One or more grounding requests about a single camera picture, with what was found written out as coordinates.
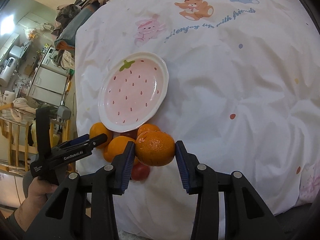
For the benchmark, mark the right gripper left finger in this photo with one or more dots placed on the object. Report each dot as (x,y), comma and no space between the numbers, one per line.
(82,206)

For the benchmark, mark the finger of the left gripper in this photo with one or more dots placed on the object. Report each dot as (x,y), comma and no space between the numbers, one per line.
(96,141)
(73,142)

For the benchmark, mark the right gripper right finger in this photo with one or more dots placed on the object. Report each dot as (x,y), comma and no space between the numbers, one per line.
(246,214)

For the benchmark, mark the small orange tangerine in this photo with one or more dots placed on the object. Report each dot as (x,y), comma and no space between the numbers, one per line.
(99,128)

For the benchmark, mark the large smooth orange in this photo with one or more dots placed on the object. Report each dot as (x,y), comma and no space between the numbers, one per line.
(116,147)

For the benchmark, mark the red cherry tomato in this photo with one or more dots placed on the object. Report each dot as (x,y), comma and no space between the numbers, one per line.
(131,134)
(140,172)

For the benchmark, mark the bumpy orange mandarin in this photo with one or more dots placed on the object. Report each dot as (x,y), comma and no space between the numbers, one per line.
(155,148)

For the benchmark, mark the person's left hand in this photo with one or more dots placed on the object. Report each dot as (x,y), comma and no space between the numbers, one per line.
(36,199)

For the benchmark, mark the white cabinet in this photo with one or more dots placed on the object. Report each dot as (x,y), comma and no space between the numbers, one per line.
(47,86)

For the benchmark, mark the pink strawberry ceramic plate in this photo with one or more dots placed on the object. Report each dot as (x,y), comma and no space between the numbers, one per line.
(133,91)

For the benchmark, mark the white washing machine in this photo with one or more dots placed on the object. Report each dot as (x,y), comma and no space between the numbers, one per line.
(49,61)

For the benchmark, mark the white kitchen appliance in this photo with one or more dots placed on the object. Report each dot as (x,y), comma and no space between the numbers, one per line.
(8,71)

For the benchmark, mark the grey orange cushion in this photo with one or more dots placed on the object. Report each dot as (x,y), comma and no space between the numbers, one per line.
(66,40)

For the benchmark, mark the pile of clothes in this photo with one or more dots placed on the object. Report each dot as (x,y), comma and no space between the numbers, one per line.
(67,12)

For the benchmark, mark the white cartoon print bedsheet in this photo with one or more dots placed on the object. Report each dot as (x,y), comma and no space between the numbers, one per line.
(243,89)

